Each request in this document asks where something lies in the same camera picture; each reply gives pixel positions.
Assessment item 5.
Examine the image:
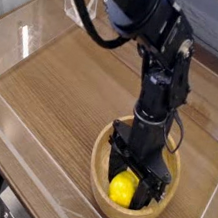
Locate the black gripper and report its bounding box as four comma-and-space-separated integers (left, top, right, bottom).
97, 105, 184, 216

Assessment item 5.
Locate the yellow lemon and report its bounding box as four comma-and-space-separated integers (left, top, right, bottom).
108, 170, 139, 209

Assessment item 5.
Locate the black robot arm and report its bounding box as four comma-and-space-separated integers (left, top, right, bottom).
107, 0, 194, 210

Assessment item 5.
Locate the brown wooden bowl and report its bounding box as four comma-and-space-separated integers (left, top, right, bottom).
89, 123, 181, 218

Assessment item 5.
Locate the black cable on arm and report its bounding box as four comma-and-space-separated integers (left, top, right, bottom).
159, 107, 189, 156

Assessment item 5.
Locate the clear acrylic corner bracket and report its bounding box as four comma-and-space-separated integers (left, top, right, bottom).
64, 0, 98, 28

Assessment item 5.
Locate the thick black hose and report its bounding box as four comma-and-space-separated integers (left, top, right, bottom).
54, 0, 138, 53

